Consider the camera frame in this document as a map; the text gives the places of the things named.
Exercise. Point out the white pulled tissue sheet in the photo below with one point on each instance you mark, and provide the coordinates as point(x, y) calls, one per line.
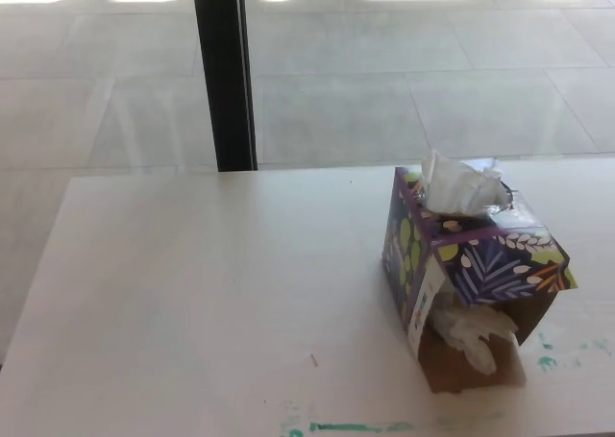
point(451, 187)

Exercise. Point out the purple floral tissue box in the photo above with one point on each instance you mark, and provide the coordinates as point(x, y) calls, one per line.
point(485, 264)

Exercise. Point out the white tissues spilling from box side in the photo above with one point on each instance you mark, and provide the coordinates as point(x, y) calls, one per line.
point(468, 333)

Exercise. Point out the black window frame post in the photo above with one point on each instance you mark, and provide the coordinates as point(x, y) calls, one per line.
point(223, 72)

